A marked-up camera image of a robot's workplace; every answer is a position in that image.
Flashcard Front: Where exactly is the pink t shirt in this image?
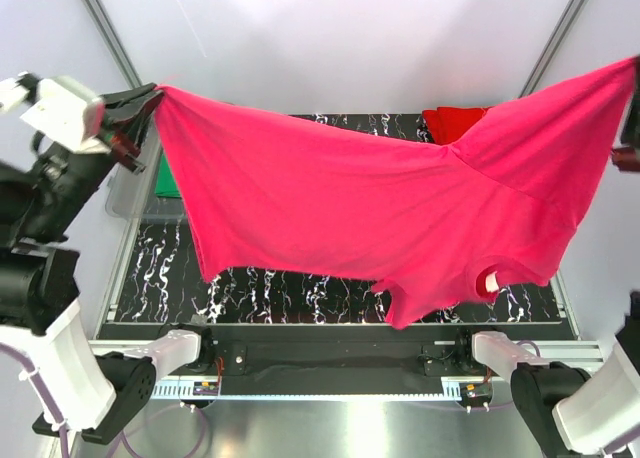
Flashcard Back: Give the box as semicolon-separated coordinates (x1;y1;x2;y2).
155;57;639;329

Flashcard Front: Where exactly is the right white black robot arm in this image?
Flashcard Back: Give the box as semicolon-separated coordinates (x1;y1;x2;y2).
453;92;639;457

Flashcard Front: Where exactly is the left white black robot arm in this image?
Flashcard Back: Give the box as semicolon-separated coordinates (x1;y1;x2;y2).
1;72;216;444

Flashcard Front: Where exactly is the clear plastic bin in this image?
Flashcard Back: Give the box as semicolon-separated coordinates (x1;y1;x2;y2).
106;98;161;219

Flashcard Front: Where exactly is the green t shirt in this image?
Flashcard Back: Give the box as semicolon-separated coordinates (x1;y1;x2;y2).
154;152;181;199

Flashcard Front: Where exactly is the black marbled table mat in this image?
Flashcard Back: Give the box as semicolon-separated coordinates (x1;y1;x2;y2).
108;113;566;325

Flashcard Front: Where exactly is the folded red t shirt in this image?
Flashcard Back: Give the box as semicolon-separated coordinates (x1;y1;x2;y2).
422;106;489;145

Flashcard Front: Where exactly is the left orange connector board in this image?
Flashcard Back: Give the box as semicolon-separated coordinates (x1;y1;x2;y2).
193;381;219;396

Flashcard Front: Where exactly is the orange connector board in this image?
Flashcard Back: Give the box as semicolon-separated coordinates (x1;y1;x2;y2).
193;381;219;396
462;381;493;398

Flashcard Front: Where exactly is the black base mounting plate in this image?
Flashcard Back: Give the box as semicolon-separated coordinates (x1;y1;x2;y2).
158;322;512;397

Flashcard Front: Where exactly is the right orange connector board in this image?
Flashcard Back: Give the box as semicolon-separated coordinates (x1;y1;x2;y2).
462;381;493;398

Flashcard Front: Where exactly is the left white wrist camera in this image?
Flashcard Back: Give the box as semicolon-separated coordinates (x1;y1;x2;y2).
1;73;109;154

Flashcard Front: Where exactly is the aluminium frame rail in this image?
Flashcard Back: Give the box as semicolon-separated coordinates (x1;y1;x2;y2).
67;341;609;377

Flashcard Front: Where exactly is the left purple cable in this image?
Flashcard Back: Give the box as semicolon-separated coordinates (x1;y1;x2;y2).
0;345;209;457

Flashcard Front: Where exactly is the white slotted cable duct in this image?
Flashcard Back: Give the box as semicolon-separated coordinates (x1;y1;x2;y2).
151;380;220;401

